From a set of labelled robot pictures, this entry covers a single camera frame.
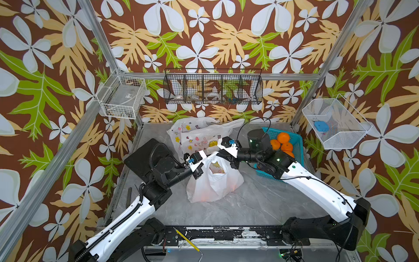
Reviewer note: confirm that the white wire basket right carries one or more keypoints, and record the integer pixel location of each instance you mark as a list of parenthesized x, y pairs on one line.
[(347, 125)]

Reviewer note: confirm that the orange small back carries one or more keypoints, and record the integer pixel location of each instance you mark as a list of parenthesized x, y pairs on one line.
[(276, 145)]

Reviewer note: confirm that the teal plastic basket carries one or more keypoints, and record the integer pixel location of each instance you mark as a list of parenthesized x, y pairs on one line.
[(278, 159)]

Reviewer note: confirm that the orange centre pile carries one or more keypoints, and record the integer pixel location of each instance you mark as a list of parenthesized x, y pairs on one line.
[(290, 154)]

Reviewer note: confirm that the white printed plastic bag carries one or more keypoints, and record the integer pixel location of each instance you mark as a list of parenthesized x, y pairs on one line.
[(217, 180)]

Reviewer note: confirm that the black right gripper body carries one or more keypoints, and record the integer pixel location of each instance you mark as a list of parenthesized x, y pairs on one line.
[(235, 162)]

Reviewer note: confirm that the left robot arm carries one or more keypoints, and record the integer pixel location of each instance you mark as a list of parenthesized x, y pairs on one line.
[(135, 227)]

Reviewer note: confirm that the black plastic tool case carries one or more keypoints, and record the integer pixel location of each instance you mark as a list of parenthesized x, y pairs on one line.
[(145, 167)]

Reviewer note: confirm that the orange right large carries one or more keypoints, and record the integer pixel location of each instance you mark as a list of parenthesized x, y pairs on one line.
[(287, 147)]

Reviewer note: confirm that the aluminium frame post right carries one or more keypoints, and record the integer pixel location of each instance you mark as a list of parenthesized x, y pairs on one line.
[(343, 37)]

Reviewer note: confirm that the black wire basket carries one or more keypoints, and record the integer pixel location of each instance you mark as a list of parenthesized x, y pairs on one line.
[(212, 86)]

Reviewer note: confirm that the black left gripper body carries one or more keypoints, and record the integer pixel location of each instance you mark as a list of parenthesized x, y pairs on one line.
[(195, 173)]

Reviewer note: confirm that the blue object in basket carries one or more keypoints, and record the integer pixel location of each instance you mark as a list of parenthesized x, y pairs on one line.
[(321, 126)]

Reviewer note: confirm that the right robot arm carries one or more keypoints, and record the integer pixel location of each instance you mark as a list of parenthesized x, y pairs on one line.
[(346, 217)]

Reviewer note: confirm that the white wire basket left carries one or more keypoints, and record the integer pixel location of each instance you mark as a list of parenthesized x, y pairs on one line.
[(121, 95)]

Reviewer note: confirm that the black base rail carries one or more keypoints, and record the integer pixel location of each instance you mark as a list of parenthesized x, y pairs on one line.
[(266, 235)]

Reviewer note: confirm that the orange top of pile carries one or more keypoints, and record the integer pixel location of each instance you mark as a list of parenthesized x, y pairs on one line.
[(283, 137)]

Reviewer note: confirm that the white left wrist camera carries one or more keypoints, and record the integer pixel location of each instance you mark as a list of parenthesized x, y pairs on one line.
[(193, 161)]

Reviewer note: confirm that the white wire basket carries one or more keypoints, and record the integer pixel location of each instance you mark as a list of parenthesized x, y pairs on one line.
[(121, 95), (347, 125)]

